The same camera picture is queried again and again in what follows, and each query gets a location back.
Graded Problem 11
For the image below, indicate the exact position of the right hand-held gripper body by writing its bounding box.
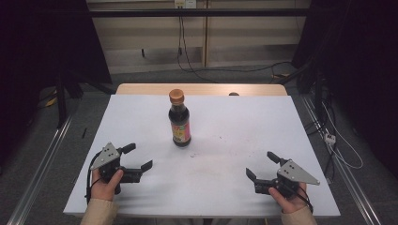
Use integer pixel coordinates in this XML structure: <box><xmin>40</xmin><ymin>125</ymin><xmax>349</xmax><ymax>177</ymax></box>
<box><xmin>253</xmin><ymin>158</ymin><xmax>321</xmax><ymax>200</ymax></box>

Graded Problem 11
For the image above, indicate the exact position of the light wooden table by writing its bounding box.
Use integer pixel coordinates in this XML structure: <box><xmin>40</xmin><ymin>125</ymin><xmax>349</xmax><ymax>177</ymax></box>
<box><xmin>115</xmin><ymin>82</ymin><xmax>288</xmax><ymax>97</ymax></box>

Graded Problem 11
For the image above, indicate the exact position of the white power strip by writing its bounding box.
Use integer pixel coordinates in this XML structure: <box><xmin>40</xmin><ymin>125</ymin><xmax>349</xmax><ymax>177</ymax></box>
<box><xmin>324</xmin><ymin>132</ymin><xmax>337</xmax><ymax>146</ymax></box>

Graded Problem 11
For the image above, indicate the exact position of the bundle of black cables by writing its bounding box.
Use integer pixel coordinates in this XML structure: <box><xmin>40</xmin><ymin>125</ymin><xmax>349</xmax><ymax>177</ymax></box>
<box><xmin>304</xmin><ymin>71</ymin><xmax>338</xmax><ymax>176</ymax></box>

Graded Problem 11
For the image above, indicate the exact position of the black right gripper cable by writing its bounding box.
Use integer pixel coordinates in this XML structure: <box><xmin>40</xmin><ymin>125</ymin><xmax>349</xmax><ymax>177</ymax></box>
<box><xmin>290</xmin><ymin>184</ymin><xmax>314</xmax><ymax>215</ymax></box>

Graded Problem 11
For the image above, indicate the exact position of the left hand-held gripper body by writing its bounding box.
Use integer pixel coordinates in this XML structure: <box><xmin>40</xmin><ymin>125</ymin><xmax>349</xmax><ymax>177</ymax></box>
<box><xmin>90</xmin><ymin>142</ymin><xmax>144</xmax><ymax>195</ymax></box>

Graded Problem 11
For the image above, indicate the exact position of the person's left hand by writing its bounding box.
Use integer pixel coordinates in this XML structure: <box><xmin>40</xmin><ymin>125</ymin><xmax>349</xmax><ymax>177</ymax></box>
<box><xmin>90</xmin><ymin>168</ymin><xmax>125</xmax><ymax>202</ymax></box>

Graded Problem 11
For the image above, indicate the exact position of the white board table cover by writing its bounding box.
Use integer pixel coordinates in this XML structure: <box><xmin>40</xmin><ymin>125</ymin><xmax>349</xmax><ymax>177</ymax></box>
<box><xmin>63</xmin><ymin>94</ymin><xmax>342</xmax><ymax>218</ymax></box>

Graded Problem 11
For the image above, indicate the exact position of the black horizontal crossbar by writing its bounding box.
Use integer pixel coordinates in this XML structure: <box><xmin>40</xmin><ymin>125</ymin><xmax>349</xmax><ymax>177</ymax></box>
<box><xmin>88</xmin><ymin>7</ymin><xmax>311</xmax><ymax>18</ymax></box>

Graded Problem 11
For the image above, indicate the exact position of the black metal stand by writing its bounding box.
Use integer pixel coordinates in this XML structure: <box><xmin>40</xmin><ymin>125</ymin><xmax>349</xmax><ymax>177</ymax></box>
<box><xmin>54</xmin><ymin>71</ymin><xmax>83</xmax><ymax>129</ymax></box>

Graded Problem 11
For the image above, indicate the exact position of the aluminium floor rail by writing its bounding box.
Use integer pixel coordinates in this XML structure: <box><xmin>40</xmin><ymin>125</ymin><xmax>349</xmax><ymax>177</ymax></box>
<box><xmin>301</xmin><ymin>95</ymin><xmax>383</xmax><ymax>225</ymax></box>
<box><xmin>6</xmin><ymin>115</ymin><xmax>74</xmax><ymax>225</ymax></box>

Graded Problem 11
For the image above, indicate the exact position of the dark sauce bottle orange cap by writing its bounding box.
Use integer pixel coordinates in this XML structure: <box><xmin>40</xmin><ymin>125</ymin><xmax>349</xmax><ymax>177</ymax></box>
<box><xmin>168</xmin><ymin>88</ymin><xmax>192</xmax><ymax>148</ymax></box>

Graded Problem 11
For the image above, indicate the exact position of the person's right hand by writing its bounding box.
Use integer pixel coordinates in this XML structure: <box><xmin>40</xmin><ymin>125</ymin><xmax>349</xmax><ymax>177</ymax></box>
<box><xmin>268</xmin><ymin>182</ymin><xmax>309</xmax><ymax>215</ymax></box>

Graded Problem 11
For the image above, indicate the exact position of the white cable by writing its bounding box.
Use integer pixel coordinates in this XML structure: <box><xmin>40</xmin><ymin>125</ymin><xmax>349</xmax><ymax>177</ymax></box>
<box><xmin>322</xmin><ymin>102</ymin><xmax>364</xmax><ymax>171</ymax></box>

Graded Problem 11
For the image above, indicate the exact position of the white wall outlet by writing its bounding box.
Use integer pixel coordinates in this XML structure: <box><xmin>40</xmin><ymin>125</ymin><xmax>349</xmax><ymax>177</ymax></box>
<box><xmin>174</xmin><ymin>0</ymin><xmax>197</xmax><ymax>9</ymax></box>

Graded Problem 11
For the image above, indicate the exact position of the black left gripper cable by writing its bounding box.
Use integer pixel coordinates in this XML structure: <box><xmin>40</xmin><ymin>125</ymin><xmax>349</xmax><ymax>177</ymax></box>
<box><xmin>84</xmin><ymin>151</ymin><xmax>104</xmax><ymax>204</ymax></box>

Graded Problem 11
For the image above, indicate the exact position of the black hanging floor cable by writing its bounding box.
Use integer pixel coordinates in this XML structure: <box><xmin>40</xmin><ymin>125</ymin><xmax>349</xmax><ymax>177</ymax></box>
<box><xmin>176</xmin><ymin>15</ymin><xmax>292</xmax><ymax>83</ymax></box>

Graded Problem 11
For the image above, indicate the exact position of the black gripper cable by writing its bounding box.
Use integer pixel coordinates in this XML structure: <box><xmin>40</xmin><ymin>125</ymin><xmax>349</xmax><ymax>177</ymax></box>
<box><xmin>290</xmin><ymin>184</ymin><xmax>314</xmax><ymax>215</ymax></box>
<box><xmin>84</xmin><ymin>151</ymin><xmax>104</xmax><ymax>204</ymax></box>

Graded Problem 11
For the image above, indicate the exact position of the black curtain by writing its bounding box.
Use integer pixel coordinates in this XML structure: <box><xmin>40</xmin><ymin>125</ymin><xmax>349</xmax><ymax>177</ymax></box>
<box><xmin>0</xmin><ymin>0</ymin><xmax>113</xmax><ymax>163</ymax></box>
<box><xmin>292</xmin><ymin>0</ymin><xmax>398</xmax><ymax>179</ymax></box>

